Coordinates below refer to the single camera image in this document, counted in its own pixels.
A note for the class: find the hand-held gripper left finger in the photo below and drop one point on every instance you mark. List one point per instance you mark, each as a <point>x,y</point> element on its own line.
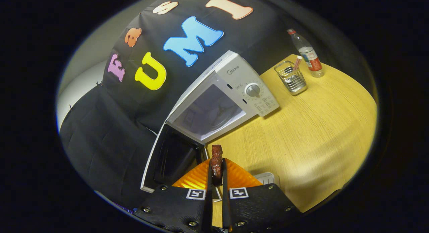
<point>208,206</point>

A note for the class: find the clear plastic bottle red label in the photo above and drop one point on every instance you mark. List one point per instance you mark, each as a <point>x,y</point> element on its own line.
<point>310,57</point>

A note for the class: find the white toaster oven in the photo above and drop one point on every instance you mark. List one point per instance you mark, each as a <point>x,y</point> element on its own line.
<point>234,78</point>

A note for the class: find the pink striped straw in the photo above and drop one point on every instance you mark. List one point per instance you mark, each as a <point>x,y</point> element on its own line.
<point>297,62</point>

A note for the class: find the brown meat piece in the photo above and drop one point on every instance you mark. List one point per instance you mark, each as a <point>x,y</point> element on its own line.
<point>217,162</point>

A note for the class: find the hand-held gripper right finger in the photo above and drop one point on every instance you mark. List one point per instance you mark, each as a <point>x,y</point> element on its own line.
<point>225,206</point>

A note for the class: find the small white plate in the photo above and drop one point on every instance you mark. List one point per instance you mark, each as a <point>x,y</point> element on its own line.
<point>266,177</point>

